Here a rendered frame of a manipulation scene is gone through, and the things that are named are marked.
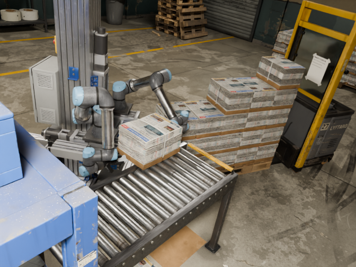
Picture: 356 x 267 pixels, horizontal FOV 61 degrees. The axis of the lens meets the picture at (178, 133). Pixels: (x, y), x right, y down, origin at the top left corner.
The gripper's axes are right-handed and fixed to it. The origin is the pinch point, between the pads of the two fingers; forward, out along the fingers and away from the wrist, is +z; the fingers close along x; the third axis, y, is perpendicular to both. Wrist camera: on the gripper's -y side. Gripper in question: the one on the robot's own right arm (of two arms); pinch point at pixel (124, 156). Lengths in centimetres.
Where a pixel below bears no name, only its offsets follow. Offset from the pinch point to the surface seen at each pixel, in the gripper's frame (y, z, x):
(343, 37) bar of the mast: 81, 217, -63
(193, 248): -82, 34, -52
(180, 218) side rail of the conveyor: -3, -13, -68
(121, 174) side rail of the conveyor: -0.2, -15.1, -16.0
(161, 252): -81, 11, -37
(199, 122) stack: -1, 90, 1
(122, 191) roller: -1.4, -24.5, -28.8
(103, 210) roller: -1, -43, -35
